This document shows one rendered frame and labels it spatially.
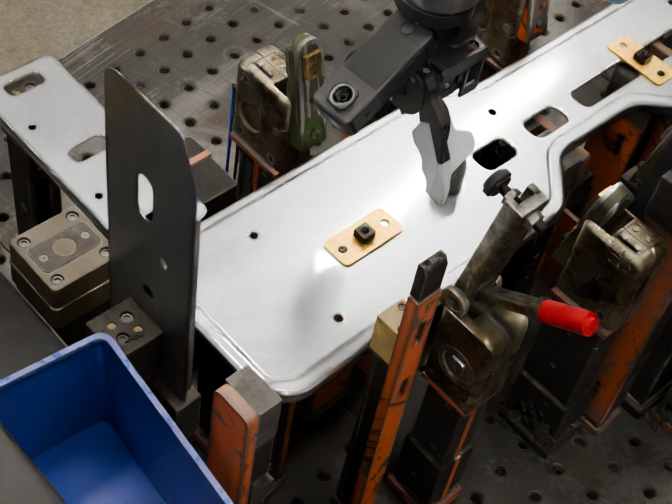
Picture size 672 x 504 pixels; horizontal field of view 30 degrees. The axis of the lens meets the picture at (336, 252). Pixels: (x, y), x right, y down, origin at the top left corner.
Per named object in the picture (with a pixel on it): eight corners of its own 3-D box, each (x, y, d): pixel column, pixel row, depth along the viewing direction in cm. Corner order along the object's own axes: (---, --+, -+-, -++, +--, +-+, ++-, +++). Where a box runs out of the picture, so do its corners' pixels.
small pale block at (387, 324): (351, 482, 146) (402, 296, 117) (371, 503, 144) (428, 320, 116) (329, 499, 144) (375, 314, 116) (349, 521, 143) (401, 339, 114)
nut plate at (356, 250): (380, 207, 133) (381, 200, 132) (404, 230, 131) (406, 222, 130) (321, 245, 128) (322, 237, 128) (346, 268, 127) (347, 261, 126)
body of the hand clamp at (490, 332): (420, 453, 149) (483, 274, 122) (460, 494, 147) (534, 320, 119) (384, 481, 146) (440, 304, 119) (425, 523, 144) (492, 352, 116)
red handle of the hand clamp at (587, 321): (477, 266, 121) (607, 302, 109) (482, 286, 121) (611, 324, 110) (447, 287, 118) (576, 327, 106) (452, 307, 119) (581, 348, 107)
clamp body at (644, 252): (528, 374, 159) (615, 178, 130) (596, 436, 154) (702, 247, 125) (479, 412, 154) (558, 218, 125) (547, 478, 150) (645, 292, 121)
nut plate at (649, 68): (677, 74, 152) (680, 67, 151) (658, 87, 150) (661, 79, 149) (624, 35, 155) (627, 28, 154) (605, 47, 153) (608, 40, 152)
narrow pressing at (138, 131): (115, 318, 120) (109, 54, 93) (190, 400, 115) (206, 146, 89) (110, 321, 119) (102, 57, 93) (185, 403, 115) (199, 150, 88)
